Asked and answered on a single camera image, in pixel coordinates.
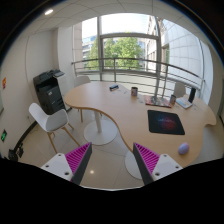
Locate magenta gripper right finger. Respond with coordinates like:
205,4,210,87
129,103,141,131
133,143,182,185

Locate lilac computer mouse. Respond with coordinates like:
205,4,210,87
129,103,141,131
178,142,190,155

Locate white chair right side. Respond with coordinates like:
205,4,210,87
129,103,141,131
173,82,186,98

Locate orange wall sign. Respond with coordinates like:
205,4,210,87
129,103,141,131
2,77,6,89

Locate round ceiling light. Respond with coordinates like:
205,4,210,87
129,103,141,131
44,9,54,16

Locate dark can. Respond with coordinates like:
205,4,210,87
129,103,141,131
170,94,176,105

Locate dark printed mug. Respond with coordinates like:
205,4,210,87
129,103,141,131
131,87,138,97

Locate light wooden curved table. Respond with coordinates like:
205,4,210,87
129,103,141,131
65,82,216,167

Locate white chair wooden legs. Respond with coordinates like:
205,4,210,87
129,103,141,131
29,103,79,151

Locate green exit sign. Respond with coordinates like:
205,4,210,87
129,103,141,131
1,129,7,143

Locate small black box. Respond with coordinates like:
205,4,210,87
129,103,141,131
109,84,119,91

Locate white chair behind table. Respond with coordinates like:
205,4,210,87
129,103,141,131
74,76,90,87

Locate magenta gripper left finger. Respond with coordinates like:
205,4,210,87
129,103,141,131
42,142,92,185

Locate black galaxy mouse pad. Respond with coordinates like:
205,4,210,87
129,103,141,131
147,110,185,135

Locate red magazine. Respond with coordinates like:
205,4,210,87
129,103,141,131
144,95,171,108

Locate metal window railing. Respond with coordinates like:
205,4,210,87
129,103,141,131
72,57,204,97

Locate black office printer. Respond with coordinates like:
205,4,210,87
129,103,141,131
33,69,65,115

